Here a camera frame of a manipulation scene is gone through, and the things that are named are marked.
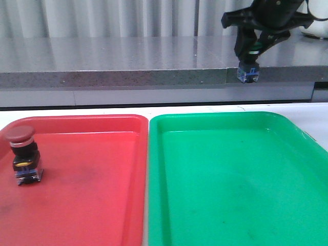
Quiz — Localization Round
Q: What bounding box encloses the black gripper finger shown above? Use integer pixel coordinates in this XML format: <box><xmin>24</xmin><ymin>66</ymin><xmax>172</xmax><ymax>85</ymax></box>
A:
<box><xmin>234</xmin><ymin>26</ymin><xmax>256</xmax><ymax>63</ymax></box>
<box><xmin>257</xmin><ymin>29</ymin><xmax>291</xmax><ymax>56</ymax></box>

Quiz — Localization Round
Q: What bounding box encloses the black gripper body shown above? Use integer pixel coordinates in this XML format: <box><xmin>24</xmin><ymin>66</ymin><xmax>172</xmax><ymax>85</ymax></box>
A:
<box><xmin>221</xmin><ymin>0</ymin><xmax>314</xmax><ymax>33</ymax></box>

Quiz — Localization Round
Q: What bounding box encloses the green mushroom push button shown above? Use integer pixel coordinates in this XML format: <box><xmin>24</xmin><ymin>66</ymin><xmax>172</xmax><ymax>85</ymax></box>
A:
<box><xmin>237</xmin><ymin>42</ymin><xmax>260</xmax><ymax>84</ymax></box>

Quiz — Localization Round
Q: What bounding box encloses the red mushroom push button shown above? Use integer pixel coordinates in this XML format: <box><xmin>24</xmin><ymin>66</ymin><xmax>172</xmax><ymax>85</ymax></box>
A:
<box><xmin>5</xmin><ymin>126</ymin><xmax>44</xmax><ymax>186</ymax></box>

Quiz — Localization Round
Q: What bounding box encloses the white appliance on ledge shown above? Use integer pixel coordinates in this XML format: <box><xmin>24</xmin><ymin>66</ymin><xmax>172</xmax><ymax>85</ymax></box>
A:
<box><xmin>299</xmin><ymin>0</ymin><xmax>327</xmax><ymax>39</ymax></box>

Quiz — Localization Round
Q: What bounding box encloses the green plastic tray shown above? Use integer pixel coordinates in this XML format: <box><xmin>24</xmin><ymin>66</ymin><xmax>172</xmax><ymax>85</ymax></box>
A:
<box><xmin>148</xmin><ymin>112</ymin><xmax>327</xmax><ymax>245</ymax></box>

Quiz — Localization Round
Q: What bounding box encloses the grey granite ledge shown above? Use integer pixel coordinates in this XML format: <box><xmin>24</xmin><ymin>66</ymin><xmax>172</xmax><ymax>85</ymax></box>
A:
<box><xmin>1</xmin><ymin>35</ymin><xmax>327</xmax><ymax>108</ymax></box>

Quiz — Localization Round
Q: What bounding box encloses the red plastic tray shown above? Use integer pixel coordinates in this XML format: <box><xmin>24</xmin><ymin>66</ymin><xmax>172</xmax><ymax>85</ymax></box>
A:
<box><xmin>1</xmin><ymin>115</ymin><xmax>148</xmax><ymax>245</ymax></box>

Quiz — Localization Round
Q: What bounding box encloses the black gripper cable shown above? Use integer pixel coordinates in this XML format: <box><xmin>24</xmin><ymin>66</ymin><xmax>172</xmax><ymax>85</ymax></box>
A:
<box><xmin>306</xmin><ymin>0</ymin><xmax>328</xmax><ymax>22</ymax></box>

